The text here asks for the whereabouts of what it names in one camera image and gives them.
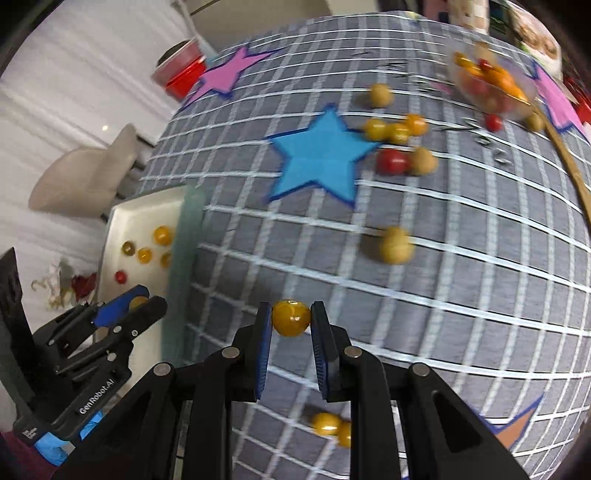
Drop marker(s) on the white tray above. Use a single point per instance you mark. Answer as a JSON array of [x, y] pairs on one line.
[[138, 217]]

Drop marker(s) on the beige chair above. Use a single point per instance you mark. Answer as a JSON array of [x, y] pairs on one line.
[[83, 180]]

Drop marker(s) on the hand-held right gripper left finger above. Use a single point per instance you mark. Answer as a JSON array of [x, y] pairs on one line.
[[264, 350]]

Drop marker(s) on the beige round fruit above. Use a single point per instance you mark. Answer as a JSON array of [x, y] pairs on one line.
[[396, 245], [381, 95], [425, 161], [535, 121]]

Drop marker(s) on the long wooden stick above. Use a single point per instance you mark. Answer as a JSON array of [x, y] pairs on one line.
[[570, 161]]

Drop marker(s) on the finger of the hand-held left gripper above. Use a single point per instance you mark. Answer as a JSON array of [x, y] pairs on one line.
[[121, 308], [147, 316]]

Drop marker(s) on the red cherry tomato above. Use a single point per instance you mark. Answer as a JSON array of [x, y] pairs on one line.
[[392, 162], [121, 277], [493, 122]]

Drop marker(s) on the pile of cherry tomatoes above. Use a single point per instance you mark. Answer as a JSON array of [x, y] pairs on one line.
[[489, 78]]

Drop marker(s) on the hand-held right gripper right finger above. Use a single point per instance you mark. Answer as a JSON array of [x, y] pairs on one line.
[[322, 353]]

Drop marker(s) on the dark yellow cherry tomato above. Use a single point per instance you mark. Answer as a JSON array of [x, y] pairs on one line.
[[128, 249]]

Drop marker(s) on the grey checked star blanket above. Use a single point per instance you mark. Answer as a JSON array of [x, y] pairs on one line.
[[415, 300]]

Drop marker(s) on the red plastic bin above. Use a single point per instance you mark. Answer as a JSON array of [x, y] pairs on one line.
[[182, 74]]

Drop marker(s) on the scraps on floor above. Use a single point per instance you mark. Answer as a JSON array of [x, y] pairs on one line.
[[60, 286]]

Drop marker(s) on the clear plastic fruit container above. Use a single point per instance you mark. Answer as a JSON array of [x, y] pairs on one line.
[[521, 99]]

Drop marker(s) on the person's left hand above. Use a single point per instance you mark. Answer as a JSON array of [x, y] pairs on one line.
[[53, 445]]

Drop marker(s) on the printed magazine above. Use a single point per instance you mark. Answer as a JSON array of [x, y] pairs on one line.
[[531, 32]]

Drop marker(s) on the orange cherry tomato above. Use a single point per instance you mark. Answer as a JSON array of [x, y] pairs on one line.
[[416, 123]]

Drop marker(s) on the person's left forearm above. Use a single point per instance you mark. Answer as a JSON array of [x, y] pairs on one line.
[[18, 459]]

